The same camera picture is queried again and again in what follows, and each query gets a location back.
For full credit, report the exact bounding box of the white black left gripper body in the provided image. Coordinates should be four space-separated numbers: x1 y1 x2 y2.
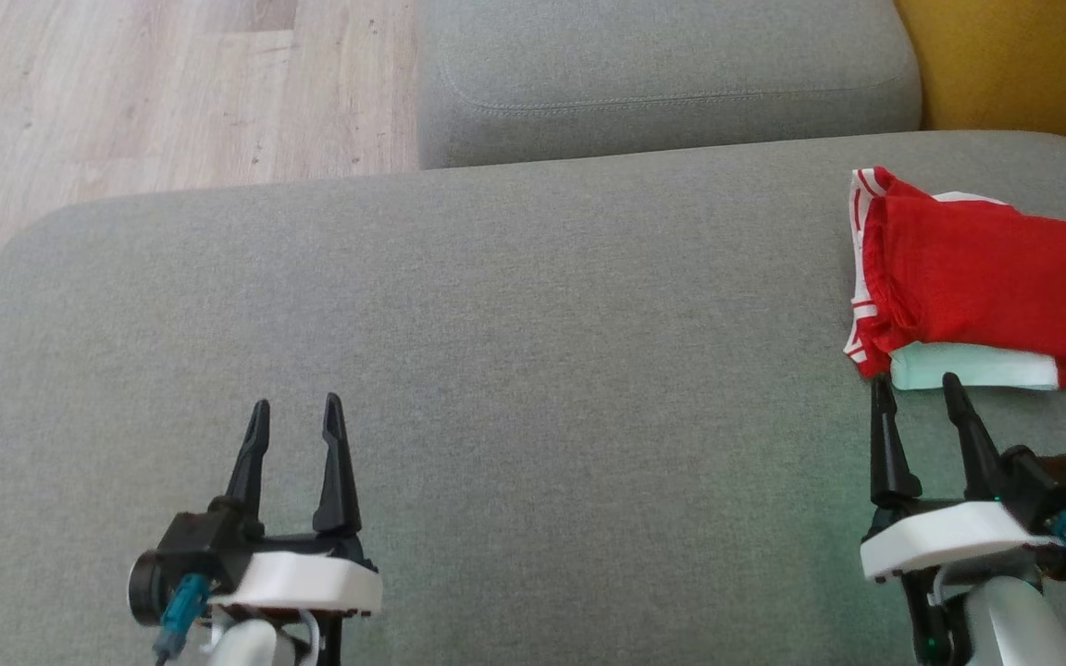
205 530 384 620

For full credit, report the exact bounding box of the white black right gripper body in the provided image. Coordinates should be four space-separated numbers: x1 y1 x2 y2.
859 493 1063 586

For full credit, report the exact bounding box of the red basketball jersey number 23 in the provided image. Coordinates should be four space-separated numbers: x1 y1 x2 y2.
844 166 1066 392

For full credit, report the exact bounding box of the grey sofa seat cushion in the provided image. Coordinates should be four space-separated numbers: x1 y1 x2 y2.
0 129 1066 666

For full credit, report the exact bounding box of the mustard yellow upholstered furniture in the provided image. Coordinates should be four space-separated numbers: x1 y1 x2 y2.
893 0 1066 162

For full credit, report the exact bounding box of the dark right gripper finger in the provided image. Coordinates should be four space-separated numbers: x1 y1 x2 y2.
868 376 923 512
941 372 1008 502

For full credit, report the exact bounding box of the grey sofa cushion with seam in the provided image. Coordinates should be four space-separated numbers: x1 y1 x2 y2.
414 0 923 171

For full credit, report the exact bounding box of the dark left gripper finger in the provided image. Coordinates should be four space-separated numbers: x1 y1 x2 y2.
312 392 364 538
222 399 272 521

